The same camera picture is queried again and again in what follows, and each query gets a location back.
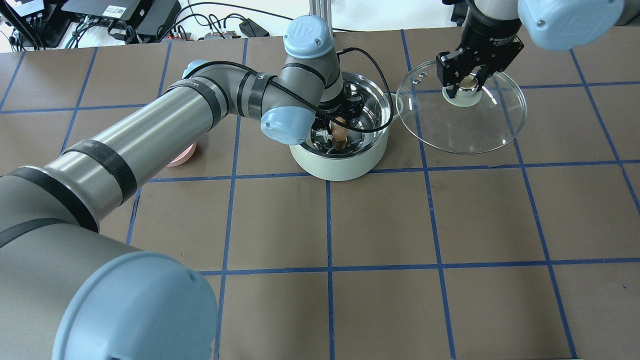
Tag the pink bowl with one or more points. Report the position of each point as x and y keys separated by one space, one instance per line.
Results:
x=184 y=156

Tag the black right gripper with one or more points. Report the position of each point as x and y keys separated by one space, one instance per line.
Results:
x=489 y=44

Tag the black power adapter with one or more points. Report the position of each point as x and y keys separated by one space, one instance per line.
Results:
x=251 y=29

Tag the glass pot lid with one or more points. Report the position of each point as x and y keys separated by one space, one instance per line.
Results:
x=471 y=123

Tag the brown egg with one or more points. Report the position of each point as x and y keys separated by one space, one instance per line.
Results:
x=339 y=134

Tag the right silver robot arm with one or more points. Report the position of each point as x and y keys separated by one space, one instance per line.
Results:
x=553 y=25

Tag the pale green cooking pot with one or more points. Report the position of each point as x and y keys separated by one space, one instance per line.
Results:
x=365 y=148

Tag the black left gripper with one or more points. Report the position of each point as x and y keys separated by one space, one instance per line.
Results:
x=334 y=108

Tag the black red computer box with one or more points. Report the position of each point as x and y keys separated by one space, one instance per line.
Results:
x=124 y=19

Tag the aluminium frame post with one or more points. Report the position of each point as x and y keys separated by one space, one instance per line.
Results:
x=322 y=9

